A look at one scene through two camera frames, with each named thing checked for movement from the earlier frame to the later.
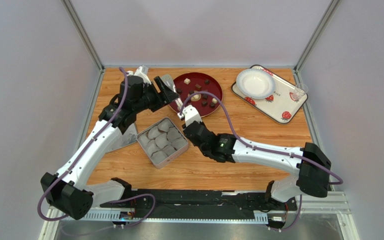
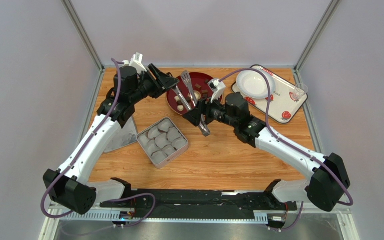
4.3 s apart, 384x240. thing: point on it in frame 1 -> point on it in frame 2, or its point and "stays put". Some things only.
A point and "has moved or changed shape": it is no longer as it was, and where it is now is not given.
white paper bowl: (256, 83) stays put
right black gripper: (191, 128) -> (202, 111)
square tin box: (162, 141) stays put
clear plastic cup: (300, 90) stays put
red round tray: (205, 104) stays put
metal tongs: (168, 81) has moved or changed shape
